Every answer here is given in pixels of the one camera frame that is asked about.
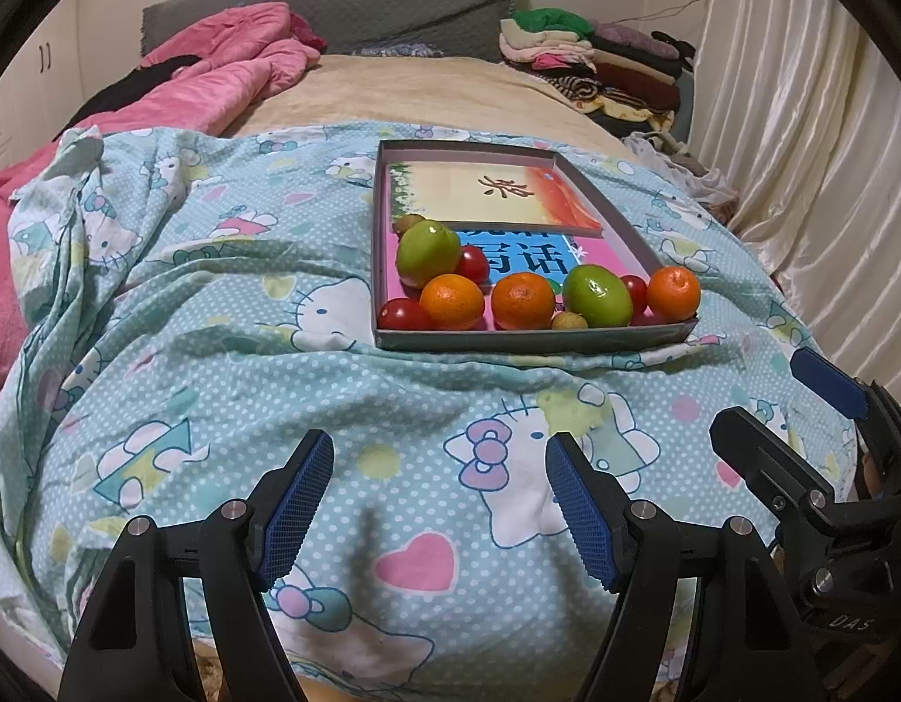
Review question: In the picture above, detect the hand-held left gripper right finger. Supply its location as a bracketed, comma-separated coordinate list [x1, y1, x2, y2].
[544, 431, 831, 702]

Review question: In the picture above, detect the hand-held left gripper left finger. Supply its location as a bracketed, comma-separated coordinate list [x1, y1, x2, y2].
[59, 428, 336, 702]

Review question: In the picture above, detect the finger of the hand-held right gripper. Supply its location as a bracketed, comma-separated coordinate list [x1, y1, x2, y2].
[790, 347, 901, 470]
[709, 405, 855, 541]

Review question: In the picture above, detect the orange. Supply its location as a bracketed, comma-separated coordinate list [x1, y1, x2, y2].
[646, 265, 702, 323]
[491, 272, 557, 332]
[419, 273, 486, 332]

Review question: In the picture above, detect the shallow grey cardboard box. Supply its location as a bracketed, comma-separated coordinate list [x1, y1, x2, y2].
[370, 139, 701, 353]

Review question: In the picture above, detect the green apple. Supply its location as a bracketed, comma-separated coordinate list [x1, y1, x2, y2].
[396, 221, 464, 290]
[562, 264, 634, 328]

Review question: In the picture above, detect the blue cartoon printed blanket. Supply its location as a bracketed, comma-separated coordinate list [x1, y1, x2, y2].
[0, 121, 871, 681]

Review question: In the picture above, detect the pink book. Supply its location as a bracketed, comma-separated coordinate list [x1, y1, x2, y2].
[381, 223, 674, 330]

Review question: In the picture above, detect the white curtain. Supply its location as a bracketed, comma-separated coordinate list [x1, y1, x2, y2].
[684, 0, 901, 308]

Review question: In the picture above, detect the white crumpled cloth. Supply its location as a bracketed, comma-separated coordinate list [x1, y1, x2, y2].
[622, 130, 740, 209]

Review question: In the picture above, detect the yellow and orange book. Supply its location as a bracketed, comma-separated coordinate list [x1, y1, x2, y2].
[388, 161, 605, 239]

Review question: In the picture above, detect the pile of folded clothes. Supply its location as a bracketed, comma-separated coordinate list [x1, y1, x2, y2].
[498, 7, 696, 136]

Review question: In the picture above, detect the beige bed sheet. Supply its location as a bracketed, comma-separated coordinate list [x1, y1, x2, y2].
[223, 51, 634, 162]

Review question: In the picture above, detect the black cloth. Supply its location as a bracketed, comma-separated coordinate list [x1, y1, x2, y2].
[74, 54, 203, 122]

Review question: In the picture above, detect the pink quilt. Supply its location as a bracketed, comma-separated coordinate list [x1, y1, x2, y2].
[0, 1, 323, 411]

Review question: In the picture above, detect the dark patterned cloth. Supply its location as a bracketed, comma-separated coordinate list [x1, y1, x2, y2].
[350, 42, 446, 60]

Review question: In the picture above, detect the magenta cloth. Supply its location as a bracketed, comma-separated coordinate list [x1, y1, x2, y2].
[289, 12, 327, 52]

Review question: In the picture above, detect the white wardrobe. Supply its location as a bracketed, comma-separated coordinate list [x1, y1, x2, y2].
[0, 0, 148, 177]

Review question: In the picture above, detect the grey quilted headboard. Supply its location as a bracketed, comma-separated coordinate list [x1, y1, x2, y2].
[141, 0, 528, 67]

